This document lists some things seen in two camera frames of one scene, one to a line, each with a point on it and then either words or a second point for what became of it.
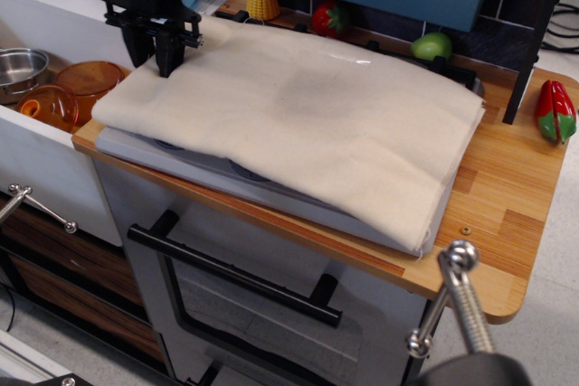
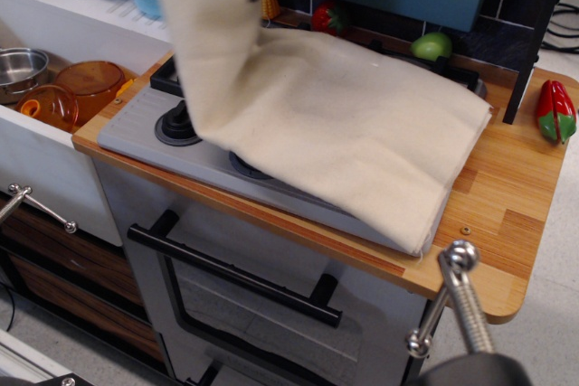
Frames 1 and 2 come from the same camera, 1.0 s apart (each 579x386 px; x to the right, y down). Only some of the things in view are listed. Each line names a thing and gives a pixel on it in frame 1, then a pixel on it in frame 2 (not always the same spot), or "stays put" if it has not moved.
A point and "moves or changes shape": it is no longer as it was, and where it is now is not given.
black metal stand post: [538, 35] stays put
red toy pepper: [555, 112] stays put
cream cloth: [379, 133] moves or changes shape
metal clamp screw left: [18, 194] stays put
